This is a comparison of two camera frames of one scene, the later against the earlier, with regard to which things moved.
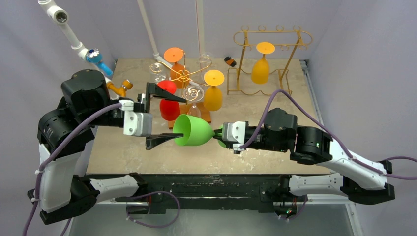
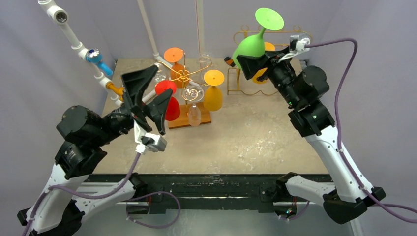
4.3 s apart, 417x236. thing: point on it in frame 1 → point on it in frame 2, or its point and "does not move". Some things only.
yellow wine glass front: x=212 y=97 does not move
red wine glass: x=169 y=109 does not move
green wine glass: x=196 y=131 → x=254 y=45
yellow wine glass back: x=260 y=70 does not move
